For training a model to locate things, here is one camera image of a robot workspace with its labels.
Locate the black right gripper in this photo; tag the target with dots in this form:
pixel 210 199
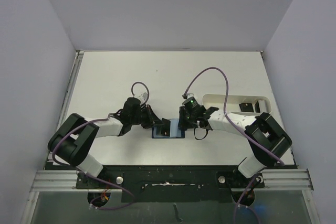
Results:
pixel 183 118

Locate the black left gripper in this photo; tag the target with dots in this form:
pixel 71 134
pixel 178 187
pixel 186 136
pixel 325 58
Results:
pixel 151 118

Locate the blue leather card holder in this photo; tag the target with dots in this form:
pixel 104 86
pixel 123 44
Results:
pixel 175 132

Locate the black credit card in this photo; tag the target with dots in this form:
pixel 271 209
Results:
pixel 166 123
pixel 163 131

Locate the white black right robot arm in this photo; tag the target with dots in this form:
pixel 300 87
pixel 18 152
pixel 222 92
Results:
pixel 267 139

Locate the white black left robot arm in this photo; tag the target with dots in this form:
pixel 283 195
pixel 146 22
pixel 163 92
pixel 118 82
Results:
pixel 73 140

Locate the white plastic card tray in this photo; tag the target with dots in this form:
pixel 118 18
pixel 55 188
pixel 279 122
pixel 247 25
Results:
pixel 239 104

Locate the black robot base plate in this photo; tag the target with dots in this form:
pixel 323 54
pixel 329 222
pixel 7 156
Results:
pixel 179 183

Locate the aluminium frame rail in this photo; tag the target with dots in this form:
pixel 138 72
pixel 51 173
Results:
pixel 287 179

